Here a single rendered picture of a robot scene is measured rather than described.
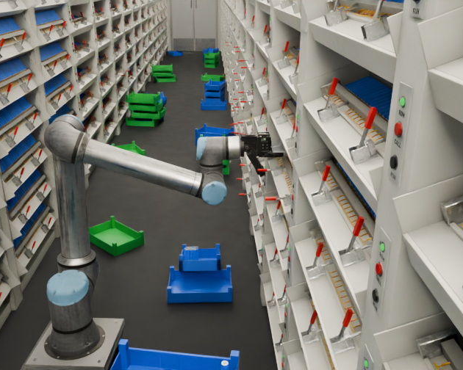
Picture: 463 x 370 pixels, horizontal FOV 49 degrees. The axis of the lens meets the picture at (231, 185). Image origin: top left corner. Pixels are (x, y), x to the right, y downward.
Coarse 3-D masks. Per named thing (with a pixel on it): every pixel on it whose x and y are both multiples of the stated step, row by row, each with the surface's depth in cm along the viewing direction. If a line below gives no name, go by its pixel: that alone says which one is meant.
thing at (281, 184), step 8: (272, 160) 204; (280, 160) 201; (272, 168) 196; (280, 176) 186; (280, 184) 180; (288, 184) 177; (280, 192) 174; (288, 192) 171; (288, 208) 161; (288, 216) 148; (288, 224) 149
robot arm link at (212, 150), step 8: (200, 144) 190; (208, 144) 190; (216, 144) 190; (224, 144) 190; (200, 152) 190; (208, 152) 190; (216, 152) 190; (224, 152) 190; (200, 160) 193; (208, 160) 191; (216, 160) 191
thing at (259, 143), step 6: (258, 132) 196; (264, 132) 196; (246, 138) 191; (252, 138) 191; (258, 138) 189; (264, 138) 192; (270, 138) 190; (246, 144) 192; (252, 144) 193; (258, 144) 190; (264, 144) 192; (270, 144) 192; (246, 150) 193; (252, 150) 193; (258, 150) 191; (264, 150) 192; (270, 150) 196; (240, 156) 194; (264, 156) 192
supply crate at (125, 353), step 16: (128, 352) 126; (144, 352) 126; (160, 352) 125; (176, 352) 125; (112, 368) 120; (128, 368) 127; (144, 368) 127; (160, 368) 127; (176, 368) 127; (192, 368) 126; (208, 368) 125
